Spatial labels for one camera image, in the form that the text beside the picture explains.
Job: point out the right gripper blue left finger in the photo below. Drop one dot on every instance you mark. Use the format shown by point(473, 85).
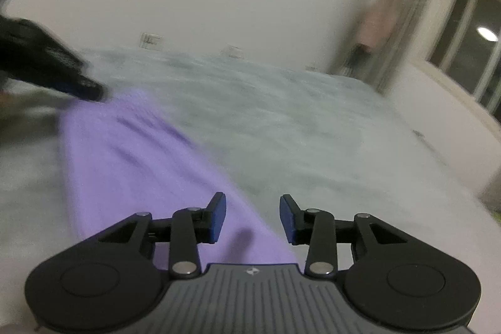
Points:
point(191, 227)

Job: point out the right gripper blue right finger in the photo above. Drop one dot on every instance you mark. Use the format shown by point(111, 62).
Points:
point(316, 229)

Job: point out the purple pants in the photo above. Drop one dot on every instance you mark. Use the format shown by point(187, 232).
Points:
point(123, 157)

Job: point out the white wall socket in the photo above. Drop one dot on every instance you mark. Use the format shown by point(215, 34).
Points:
point(151, 41)

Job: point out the window with white frame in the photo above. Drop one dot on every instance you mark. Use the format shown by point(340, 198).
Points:
point(468, 50)

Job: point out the pink hanging garment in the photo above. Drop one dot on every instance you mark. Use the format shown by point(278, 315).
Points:
point(377, 24)

